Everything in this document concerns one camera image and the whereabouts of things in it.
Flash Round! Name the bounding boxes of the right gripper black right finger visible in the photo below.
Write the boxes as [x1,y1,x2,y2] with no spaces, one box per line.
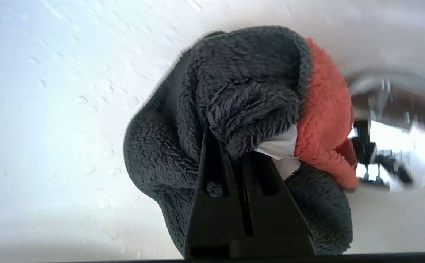
[234,151,314,238]

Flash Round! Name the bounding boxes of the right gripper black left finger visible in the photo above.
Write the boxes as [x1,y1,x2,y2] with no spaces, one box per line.
[184,126,252,257]

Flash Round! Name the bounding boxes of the grey and orange cloth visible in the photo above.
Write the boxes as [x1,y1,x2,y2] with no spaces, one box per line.
[123,25,359,256]

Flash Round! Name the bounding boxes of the beige sink basin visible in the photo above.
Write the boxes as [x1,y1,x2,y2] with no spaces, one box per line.
[0,0,425,256]

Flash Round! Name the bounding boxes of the chrome drain stopper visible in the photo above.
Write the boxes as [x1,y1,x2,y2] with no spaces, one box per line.
[346,68,425,192]

